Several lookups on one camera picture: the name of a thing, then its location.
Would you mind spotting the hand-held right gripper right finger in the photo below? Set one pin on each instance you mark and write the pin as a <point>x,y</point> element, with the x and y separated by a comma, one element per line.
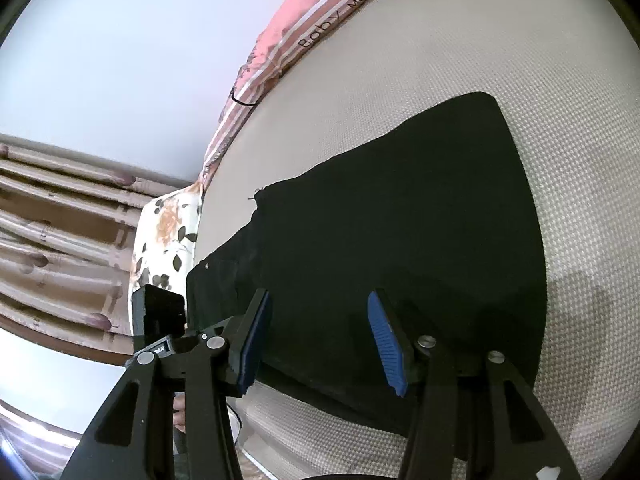
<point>387,340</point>

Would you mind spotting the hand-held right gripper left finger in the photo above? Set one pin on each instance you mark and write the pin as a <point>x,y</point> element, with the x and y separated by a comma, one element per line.
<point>255,340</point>

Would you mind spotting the black pants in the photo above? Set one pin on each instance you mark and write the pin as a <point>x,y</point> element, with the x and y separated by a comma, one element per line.
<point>375,220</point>

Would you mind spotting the white floral pillow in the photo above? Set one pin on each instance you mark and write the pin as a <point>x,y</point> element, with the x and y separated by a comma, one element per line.
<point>165,230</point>

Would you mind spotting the beige patterned curtain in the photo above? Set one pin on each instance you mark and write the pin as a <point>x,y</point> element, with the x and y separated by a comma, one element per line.
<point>50,240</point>

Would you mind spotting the beige bed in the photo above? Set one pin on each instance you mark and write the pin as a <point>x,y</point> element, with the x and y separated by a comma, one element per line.
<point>500,60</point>

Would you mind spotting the pink tree print pillow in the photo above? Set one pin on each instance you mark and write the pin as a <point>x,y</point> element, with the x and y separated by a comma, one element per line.
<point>300,25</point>

